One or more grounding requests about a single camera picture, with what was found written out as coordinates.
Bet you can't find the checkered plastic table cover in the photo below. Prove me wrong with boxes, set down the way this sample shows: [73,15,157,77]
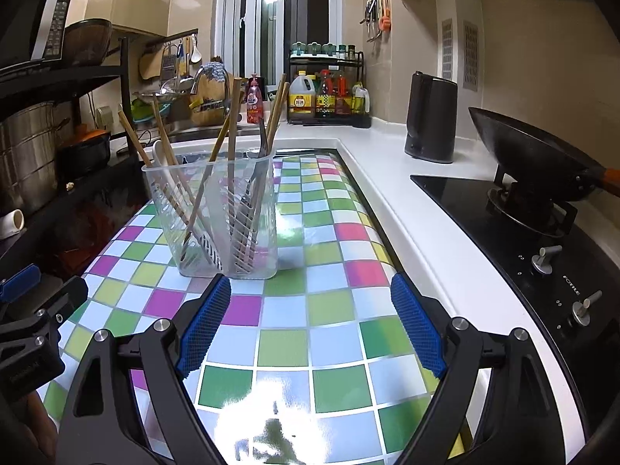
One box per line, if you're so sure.
[38,152,437,464]

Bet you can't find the yellow cooking oil jug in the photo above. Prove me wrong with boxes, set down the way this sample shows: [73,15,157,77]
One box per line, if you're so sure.
[288,71,315,123]

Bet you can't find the black wok orange handle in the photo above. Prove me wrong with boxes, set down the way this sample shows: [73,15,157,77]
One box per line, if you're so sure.
[469,107,619,202]

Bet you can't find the wooden cutting board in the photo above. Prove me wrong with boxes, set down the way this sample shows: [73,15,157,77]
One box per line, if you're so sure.
[188,57,234,127]

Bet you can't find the wooden chopstick one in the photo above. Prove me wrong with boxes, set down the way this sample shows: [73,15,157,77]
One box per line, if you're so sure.
[118,110,188,225]

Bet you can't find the wooden chopstick two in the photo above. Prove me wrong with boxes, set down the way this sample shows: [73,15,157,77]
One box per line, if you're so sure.
[152,95,212,256]

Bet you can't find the black shelving rack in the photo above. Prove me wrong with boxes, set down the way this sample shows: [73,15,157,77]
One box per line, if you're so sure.
[0,36,146,301]

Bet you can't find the red dish soap bottle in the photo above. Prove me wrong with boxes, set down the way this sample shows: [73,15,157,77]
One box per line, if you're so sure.
[246,74,264,125]

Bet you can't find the wooden chopstick seven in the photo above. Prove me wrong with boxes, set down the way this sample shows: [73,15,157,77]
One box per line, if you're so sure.
[265,72,288,153]

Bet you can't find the large steel stock pot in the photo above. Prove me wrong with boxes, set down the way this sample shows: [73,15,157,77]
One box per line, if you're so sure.
[1,103,59,214]

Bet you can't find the white striped-handle spoon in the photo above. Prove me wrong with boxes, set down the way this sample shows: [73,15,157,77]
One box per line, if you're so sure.
[153,139,222,271]

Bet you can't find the dark bowl on shelf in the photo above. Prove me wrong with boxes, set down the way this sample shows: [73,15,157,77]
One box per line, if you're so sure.
[62,18,112,66]

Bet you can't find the white paper roll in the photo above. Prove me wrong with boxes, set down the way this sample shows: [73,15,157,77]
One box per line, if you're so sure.
[0,209,24,240]

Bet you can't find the orange lidded black pot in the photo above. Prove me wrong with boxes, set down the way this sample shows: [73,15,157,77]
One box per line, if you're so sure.
[55,129,111,184]

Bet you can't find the hanging utensils on hooks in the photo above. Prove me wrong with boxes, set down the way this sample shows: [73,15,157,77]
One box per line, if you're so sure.
[359,0,392,43]

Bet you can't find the chrome sink faucet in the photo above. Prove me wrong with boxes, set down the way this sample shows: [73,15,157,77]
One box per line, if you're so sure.
[189,62,231,127]

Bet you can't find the black condiment rack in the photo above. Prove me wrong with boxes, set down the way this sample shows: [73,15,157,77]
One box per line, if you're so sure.
[289,42,371,128]

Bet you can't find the clear plastic utensil holder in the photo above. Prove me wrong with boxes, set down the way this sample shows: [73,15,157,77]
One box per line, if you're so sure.
[142,149,277,280]

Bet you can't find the wooden chopstick three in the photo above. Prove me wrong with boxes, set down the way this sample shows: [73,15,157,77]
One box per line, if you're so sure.
[179,76,244,263]

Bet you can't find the wooden chopstick six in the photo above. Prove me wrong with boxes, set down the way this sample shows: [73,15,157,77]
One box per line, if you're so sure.
[262,81,291,156]

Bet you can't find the person's left hand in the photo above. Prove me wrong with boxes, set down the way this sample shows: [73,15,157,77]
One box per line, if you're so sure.
[1,391,58,464]

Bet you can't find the black electric kettle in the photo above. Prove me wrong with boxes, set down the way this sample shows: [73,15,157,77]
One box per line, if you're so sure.
[405,71,458,164]

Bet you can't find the white-handled steel fork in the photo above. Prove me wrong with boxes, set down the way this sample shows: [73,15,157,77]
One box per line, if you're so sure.
[229,151,270,274]

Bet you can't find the microwave oven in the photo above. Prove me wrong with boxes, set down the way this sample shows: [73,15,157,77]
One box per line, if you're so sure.
[1,0,71,69]

